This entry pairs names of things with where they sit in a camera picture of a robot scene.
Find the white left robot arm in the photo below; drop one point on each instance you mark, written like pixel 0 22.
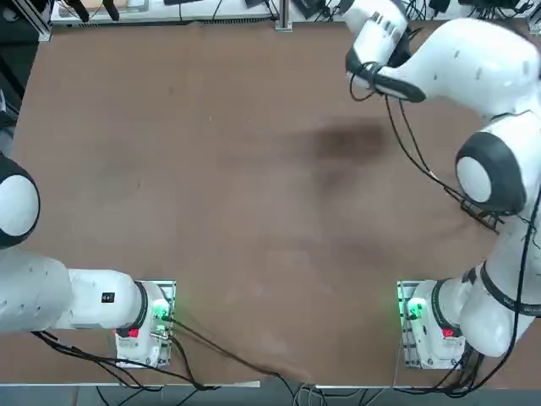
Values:
pixel 84 300

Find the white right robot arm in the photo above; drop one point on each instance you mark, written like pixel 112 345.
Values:
pixel 477 63

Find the black antenna device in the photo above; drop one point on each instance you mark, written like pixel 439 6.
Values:
pixel 80 10

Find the aluminium camera post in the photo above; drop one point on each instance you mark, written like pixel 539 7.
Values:
pixel 284 17

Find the aluminium profile rail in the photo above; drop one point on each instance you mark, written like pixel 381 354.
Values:
pixel 45 25

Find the aluminium corner bracket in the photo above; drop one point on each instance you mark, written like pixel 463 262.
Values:
pixel 535 25

